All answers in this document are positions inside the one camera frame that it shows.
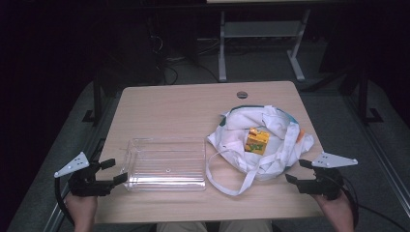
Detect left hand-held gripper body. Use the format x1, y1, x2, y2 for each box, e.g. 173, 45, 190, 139
53, 152, 114, 197

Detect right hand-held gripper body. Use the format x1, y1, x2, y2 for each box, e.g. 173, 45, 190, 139
297, 152, 359, 201

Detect clear plastic tray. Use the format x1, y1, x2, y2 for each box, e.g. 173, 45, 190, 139
121, 137, 207, 192

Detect yellow drink carton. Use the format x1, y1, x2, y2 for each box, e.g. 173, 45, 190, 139
244, 127, 271, 156

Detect white cloth bag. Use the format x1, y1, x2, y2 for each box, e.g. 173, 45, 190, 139
205, 104, 315, 197

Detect person's left hand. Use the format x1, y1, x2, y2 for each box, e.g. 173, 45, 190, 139
64, 192, 99, 221

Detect person's right hand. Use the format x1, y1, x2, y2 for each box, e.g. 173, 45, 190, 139
313, 194, 353, 221

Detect black metal stand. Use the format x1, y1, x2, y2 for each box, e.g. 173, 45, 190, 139
81, 72, 104, 126
357, 66, 385, 126

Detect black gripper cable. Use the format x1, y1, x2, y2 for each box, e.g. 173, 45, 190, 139
53, 176, 75, 226
339, 176, 361, 229

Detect black floor cables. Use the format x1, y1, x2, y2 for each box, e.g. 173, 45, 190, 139
151, 32, 220, 86

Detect white metal desk frame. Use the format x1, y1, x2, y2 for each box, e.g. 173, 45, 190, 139
217, 9, 312, 83

